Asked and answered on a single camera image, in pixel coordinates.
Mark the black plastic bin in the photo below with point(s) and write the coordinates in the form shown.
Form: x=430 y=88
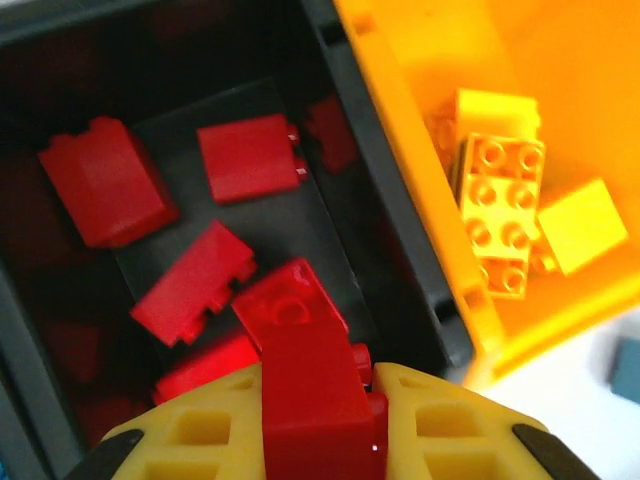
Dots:
x=310 y=215

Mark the tall red lego brick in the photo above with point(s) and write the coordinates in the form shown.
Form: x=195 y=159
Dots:
x=315 y=400

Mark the yellow plastic bin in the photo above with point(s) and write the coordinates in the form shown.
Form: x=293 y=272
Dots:
x=575 y=60

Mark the yellow striped lego brick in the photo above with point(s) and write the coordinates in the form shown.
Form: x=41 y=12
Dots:
x=500 y=215

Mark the small red lego brick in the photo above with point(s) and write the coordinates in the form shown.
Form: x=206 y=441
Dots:
x=245 y=160

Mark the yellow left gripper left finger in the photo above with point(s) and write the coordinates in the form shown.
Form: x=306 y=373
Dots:
x=200 y=430

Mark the large red lego brick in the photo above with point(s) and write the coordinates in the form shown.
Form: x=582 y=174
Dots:
x=110 y=185

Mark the long red lego brick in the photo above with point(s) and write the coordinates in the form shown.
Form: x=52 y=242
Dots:
x=200 y=370
x=190 y=285

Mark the pale yellow lego brick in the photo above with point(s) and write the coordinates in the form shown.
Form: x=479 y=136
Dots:
x=580 y=225
x=500 y=112

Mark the small blue lego brick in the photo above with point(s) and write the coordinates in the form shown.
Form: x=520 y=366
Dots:
x=627 y=367

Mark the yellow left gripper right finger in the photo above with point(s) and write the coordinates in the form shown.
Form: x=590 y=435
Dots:
x=450 y=435

